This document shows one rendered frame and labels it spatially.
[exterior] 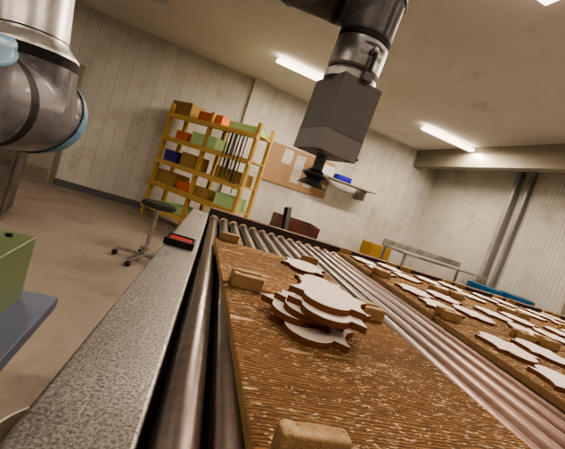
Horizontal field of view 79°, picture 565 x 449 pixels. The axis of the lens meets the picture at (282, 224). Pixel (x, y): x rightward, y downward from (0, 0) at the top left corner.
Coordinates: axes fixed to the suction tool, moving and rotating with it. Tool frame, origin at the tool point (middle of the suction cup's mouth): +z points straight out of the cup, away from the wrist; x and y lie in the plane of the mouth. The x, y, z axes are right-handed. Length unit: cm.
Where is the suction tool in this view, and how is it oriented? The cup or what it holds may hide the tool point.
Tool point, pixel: (311, 185)
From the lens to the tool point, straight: 50.9
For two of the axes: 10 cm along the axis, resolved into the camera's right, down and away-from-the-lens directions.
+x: -8.7, -2.8, -4.1
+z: -3.4, 9.3, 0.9
